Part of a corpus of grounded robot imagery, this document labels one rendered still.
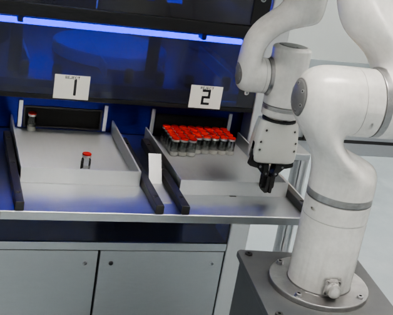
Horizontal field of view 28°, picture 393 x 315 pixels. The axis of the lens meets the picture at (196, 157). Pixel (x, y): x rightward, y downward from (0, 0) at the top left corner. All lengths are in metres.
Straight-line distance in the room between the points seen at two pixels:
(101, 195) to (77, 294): 0.54
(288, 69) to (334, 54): 5.74
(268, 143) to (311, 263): 0.38
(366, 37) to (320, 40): 5.92
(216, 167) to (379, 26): 0.70
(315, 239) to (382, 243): 2.54
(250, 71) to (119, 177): 0.37
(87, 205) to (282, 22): 0.55
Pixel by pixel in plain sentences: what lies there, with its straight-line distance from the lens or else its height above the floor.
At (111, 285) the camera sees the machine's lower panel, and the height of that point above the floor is 0.47.
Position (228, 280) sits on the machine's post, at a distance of 2.25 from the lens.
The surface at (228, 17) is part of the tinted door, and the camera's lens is 1.97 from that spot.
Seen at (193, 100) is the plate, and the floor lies 1.01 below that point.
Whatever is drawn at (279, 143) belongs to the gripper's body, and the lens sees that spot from 1.73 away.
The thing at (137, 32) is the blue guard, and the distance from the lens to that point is 1.91.
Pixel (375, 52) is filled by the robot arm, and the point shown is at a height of 1.31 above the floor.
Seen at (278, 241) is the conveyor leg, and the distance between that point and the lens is 2.44.
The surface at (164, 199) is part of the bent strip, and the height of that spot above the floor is 0.88.
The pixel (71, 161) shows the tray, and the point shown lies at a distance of 1.83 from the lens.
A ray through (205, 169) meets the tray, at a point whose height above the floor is 0.88.
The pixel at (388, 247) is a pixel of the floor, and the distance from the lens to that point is 3.92.
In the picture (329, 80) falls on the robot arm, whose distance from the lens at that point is 1.31.
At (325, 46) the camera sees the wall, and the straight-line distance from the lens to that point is 7.35.
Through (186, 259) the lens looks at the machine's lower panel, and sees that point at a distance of 2.18.
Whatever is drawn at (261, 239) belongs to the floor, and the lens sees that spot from 3.68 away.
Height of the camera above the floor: 1.56
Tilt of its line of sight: 20 degrees down
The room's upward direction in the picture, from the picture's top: 10 degrees clockwise
